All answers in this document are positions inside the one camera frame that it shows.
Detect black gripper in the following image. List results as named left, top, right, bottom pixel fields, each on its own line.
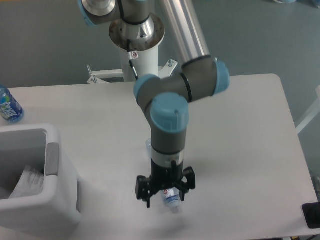
left=135, top=158, right=196, bottom=209

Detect clear crushed plastic bottle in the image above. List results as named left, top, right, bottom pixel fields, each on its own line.
left=144, top=137, right=181, bottom=214

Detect white paper carton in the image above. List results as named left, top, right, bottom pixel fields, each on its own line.
left=9, top=165, right=44, bottom=199

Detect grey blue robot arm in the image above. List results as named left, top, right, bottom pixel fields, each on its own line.
left=78, top=0, right=230, bottom=204

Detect white trash can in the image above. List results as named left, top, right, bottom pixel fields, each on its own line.
left=0, top=124, right=81, bottom=232

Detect black device at table edge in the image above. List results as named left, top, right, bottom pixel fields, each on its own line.
left=302, top=202, right=320, bottom=229

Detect blue labelled drink bottle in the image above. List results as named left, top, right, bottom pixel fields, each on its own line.
left=0, top=84, right=24, bottom=123

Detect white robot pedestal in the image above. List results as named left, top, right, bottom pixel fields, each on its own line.
left=86, top=14, right=220, bottom=85

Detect black cable on pedestal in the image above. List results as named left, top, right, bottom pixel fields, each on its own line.
left=126, top=39, right=142, bottom=82

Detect white frame at right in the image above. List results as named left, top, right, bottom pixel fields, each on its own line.
left=296, top=85, right=320, bottom=134

